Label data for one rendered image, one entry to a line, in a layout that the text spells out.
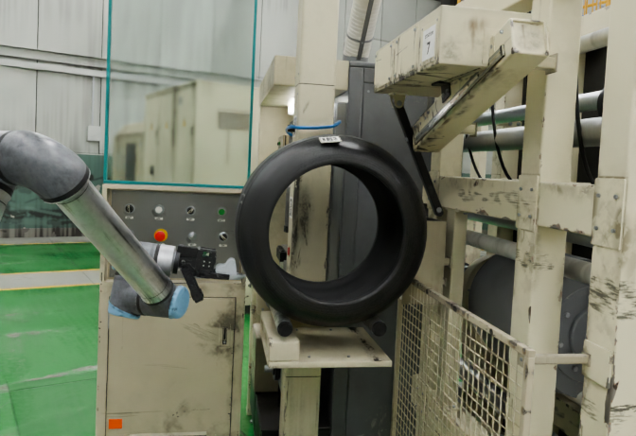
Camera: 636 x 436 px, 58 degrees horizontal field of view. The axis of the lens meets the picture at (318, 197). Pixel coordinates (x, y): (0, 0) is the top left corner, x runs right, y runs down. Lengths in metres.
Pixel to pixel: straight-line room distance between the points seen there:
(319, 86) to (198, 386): 1.25
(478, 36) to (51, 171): 1.04
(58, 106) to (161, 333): 8.48
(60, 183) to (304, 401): 1.25
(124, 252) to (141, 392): 1.06
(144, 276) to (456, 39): 0.98
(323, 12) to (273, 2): 10.09
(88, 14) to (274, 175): 9.41
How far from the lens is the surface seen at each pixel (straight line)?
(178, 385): 2.40
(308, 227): 2.01
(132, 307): 1.69
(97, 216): 1.37
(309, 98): 2.01
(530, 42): 1.48
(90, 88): 10.69
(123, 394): 2.43
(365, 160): 1.65
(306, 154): 1.62
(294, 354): 1.71
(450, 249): 2.13
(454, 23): 1.51
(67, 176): 1.28
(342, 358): 1.76
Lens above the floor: 1.37
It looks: 3 degrees down
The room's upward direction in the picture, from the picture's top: 3 degrees clockwise
